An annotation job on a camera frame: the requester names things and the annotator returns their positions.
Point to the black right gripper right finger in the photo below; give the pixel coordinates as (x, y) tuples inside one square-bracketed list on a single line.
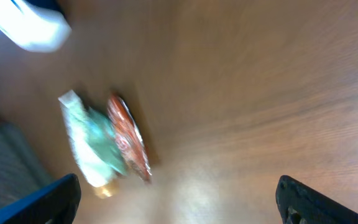
[(298, 203)]

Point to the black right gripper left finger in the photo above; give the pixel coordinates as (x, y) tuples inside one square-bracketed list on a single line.
[(55, 203)]

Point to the white tube with gold cap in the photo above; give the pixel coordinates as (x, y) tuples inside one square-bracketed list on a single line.
[(97, 173)]

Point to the teal snack packet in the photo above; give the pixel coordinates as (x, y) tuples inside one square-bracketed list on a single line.
[(101, 138)]

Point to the red snack bar wrapper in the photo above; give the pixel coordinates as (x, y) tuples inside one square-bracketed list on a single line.
[(128, 137)]

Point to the white barcode scanner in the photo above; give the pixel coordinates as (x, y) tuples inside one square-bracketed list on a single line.
[(34, 25)]

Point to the grey plastic mesh basket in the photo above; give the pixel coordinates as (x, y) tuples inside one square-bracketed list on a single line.
[(21, 172)]

